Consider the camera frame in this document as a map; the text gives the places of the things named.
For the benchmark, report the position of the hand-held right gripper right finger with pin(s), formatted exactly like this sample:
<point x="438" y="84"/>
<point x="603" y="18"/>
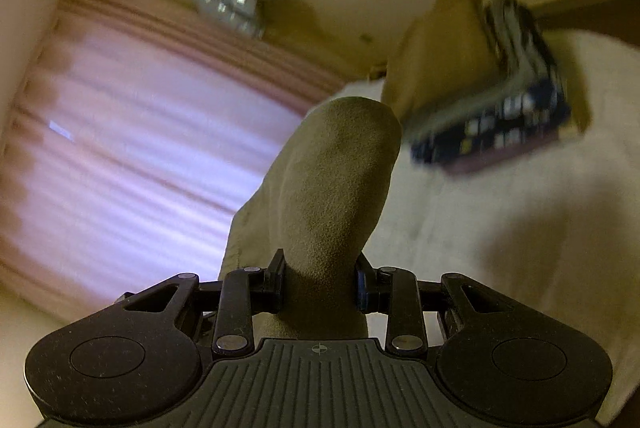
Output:
<point x="365" y="289"/>

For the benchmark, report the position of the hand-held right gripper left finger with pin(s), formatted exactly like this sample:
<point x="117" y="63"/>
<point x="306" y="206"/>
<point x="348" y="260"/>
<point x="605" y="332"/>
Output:
<point x="275" y="284"/>

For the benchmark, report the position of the stack of patterned folded clothes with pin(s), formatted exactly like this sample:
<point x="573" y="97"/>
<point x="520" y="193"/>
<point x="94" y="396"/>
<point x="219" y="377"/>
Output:
<point x="500" y="122"/>

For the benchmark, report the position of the grey striped bedspread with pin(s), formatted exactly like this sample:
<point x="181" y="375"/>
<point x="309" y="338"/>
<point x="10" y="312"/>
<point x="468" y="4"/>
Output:
<point x="525" y="233"/>

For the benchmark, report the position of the olive brown pants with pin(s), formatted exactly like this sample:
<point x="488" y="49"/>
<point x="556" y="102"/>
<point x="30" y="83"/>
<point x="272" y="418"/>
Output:
<point x="330" y="188"/>

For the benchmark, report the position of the pink curtain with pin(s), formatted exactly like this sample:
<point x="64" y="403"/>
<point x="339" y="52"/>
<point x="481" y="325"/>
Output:
<point x="150" y="147"/>

